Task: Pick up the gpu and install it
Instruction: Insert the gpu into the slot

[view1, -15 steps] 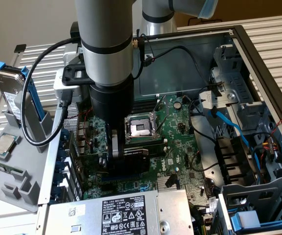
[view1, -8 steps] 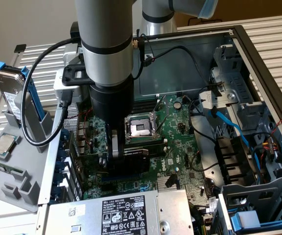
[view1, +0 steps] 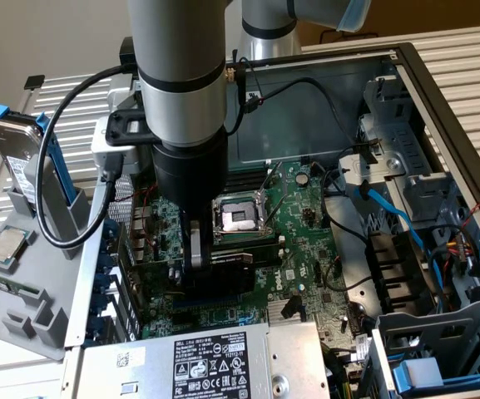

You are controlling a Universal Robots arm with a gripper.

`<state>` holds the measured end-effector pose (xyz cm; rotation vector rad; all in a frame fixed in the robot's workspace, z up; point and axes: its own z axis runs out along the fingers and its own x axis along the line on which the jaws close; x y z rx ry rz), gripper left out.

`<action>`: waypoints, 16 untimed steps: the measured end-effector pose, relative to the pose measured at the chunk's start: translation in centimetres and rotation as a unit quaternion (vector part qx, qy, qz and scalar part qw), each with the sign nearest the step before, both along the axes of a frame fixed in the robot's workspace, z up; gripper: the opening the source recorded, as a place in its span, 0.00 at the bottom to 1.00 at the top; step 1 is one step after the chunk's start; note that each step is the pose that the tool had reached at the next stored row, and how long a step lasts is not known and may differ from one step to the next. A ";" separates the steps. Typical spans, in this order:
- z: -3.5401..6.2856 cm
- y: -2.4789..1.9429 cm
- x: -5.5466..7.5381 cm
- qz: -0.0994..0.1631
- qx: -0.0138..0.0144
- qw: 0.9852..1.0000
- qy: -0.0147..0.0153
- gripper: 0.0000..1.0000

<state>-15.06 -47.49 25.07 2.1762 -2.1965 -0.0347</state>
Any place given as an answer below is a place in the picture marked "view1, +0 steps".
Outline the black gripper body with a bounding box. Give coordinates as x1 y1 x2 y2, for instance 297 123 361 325
151 127 231 214

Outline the green GPU with black fan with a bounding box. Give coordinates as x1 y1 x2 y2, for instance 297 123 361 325
118 247 257 303

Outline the silver rear port block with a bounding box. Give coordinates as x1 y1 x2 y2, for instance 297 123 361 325
130 205 158 264

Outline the black RAM slot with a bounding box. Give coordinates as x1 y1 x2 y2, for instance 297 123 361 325
223 176 268 196
227 165 272 184
213 234 286 253

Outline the blue expansion slot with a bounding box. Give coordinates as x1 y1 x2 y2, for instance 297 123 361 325
171 293 243 309

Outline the CPU socket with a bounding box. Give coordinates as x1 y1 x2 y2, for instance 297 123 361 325
212 194 277 243

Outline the silver chipset heatsink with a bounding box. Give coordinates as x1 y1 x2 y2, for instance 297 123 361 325
266 298 307 323

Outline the green Dell motherboard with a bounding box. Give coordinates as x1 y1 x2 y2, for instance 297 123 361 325
133 160 374 338

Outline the blue slot latch row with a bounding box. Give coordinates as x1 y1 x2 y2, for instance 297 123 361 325
83 219 119 348

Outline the open black PC case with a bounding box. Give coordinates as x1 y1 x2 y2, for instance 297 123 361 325
62 41 480 399

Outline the black box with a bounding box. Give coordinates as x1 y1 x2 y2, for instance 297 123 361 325
118 36 139 76

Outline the grey parts rack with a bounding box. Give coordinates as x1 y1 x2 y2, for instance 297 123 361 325
0 154 93 362

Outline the silver power supply unit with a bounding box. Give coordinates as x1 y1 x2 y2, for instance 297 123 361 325
71 318 333 399

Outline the silver CPU chip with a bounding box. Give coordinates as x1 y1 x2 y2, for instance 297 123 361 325
0 227 31 265

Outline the silver metal disk bay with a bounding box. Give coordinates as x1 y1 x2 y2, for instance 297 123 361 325
358 74 457 225

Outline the blue drive caddy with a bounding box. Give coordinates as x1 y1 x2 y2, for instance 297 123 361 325
392 357 480 396

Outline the grey plastic drive cage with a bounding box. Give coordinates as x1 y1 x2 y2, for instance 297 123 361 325
372 298 480 399

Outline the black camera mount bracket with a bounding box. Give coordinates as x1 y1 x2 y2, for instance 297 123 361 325
104 108 161 146

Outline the black wire with connector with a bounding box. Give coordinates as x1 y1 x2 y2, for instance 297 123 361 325
241 62 380 153

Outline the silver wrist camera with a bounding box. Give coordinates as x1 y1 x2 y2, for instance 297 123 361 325
90 115 143 172

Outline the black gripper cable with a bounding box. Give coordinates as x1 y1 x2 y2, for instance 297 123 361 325
225 57 250 136

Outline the black camera cable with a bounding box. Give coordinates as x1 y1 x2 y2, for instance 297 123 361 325
34 64 137 250

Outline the hard disk with blue bracket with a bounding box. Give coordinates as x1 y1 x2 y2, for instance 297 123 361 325
0 98 77 209

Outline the blue flat SATA wire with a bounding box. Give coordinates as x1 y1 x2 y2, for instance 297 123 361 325
354 180 428 253

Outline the yellow red wire bundle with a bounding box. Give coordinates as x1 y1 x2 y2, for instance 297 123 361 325
447 232 473 259

